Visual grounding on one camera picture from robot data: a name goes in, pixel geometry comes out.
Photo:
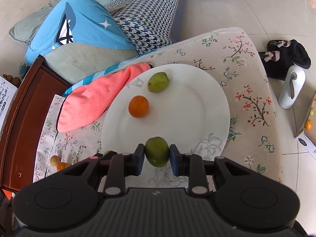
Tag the cardboard box on floor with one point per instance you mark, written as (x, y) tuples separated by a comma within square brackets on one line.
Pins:
[(306, 135)]

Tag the pink towel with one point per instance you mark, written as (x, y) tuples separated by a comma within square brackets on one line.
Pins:
[(88, 102)]

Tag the floral tablecloth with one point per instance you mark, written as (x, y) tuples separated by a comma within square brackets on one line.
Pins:
[(230, 57)]

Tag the green jujube top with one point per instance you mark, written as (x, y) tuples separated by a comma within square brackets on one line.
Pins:
[(158, 82)]

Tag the large green jujube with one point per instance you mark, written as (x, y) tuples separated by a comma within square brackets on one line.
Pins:
[(157, 151)]

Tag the orange tangerine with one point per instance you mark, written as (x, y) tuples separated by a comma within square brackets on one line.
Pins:
[(61, 166), (138, 106)]

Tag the blue cushion cover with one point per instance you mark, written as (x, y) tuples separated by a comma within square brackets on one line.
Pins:
[(77, 21)]

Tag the black slipper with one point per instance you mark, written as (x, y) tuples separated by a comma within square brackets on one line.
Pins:
[(276, 64), (293, 49)]

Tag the black slipper far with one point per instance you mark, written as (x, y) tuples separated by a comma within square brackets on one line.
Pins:
[(293, 49)]

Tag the white dispenser bottle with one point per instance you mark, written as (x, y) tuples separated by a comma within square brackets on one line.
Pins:
[(293, 84)]

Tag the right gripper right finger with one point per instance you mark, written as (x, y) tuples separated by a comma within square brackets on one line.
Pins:
[(191, 166)]

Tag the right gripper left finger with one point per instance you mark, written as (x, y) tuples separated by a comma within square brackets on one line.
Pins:
[(118, 166)]

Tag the white floral plate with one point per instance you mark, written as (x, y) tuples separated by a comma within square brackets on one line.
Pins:
[(192, 113)]

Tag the green pillow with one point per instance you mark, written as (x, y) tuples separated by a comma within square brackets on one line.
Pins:
[(75, 61)]

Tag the brown longan top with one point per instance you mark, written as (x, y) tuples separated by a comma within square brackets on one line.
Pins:
[(54, 160)]

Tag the houndstooth sofa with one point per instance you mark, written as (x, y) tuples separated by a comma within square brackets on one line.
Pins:
[(149, 24)]

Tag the black slipper near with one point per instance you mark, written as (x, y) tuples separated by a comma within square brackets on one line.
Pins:
[(276, 64)]

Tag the white milk carton box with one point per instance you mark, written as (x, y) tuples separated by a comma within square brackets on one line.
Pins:
[(7, 93)]

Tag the dark wooden cabinet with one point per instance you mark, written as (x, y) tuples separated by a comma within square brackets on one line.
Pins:
[(23, 125)]

